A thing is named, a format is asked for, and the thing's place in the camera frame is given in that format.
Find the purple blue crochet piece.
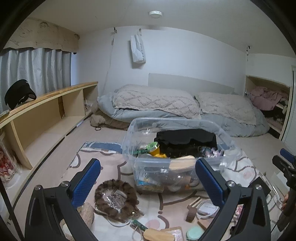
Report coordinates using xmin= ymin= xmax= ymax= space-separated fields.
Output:
xmin=199 ymin=146 xmax=224 ymax=158

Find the bag of pink beads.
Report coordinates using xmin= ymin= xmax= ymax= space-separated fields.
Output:
xmin=233 ymin=204 xmax=243 ymax=220

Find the large black box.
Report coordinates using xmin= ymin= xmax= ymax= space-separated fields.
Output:
xmin=248 ymin=177 xmax=271 ymax=197

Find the wooden block with brown top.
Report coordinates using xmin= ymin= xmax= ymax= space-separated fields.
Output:
xmin=197 ymin=218 xmax=214 ymax=230

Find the glass jar with red contents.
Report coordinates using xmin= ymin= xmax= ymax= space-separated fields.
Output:
xmin=1 ymin=132 xmax=22 ymax=189

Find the mint green oval case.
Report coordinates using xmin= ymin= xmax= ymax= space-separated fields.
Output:
xmin=186 ymin=226 xmax=204 ymax=241

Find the pink clothes pile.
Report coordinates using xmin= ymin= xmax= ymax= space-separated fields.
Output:
xmin=247 ymin=86 xmax=289 ymax=111

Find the brown ribbon roll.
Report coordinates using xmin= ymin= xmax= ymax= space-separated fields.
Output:
xmin=186 ymin=206 xmax=197 ymax=222

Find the beige textured pillow right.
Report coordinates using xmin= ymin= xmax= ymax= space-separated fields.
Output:
xmin=195 ymin=92 xmax=256 ymax=125

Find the beige textured pillow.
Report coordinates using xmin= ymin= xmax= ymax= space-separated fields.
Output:
xmin=195 ymin=92 xmax=256 ymax=125
xmin=112 ymin=84 xmax=201 ymax=119

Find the patterned pink white blanket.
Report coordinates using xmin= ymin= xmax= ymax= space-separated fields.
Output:
xmin=61 ymin=142 xmax=282 ymax=240

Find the brown fur scrunchie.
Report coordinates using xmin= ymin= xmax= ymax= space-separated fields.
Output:
xmin=94 ymin=179 xmax=139 ymax=222

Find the flat wooden tray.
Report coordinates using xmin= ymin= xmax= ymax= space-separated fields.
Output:
xmin=161 ymin=226 xmax=184 ymax=241

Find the wooden low shelf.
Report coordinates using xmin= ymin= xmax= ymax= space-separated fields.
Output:
xmin=0 ymin=81 xmax=99 ymax=171

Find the green clip near scrunchie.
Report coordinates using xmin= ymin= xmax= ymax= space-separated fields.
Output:
xmin=132 ymin=219 xmax=148 ymax=232

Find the oval wooden box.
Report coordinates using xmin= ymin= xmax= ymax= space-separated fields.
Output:
xmin=143 ymin=228 xmax=175 ymax=241

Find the white headboard panel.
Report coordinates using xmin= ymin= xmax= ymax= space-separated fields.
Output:
xmin=148 ymin=73 xmax=234 ymax=96

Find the clear plastic storage bin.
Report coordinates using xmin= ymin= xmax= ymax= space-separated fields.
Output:
xmin=121 ymin=118 xmax=242 ymax=193

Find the beige textured pillow left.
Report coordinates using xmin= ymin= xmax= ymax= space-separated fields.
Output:
xmin=112 ymin=84 xmax=201 ymax=119

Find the black cap on shelf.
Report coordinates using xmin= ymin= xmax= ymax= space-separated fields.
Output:
xmin=4 ymin=79 xmax=37 ymax=109

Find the grey curtain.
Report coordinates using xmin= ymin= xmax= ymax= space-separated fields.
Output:
xmin=1 ymin=48 xmax=71 ymax=112

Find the round ceiling light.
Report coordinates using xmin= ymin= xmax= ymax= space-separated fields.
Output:
xmin=149 ymin=11 xmax=163 ymax=19

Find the white coiled cable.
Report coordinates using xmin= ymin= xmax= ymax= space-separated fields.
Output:
xmin=196 ymin=200 xmax=220 ymax=219

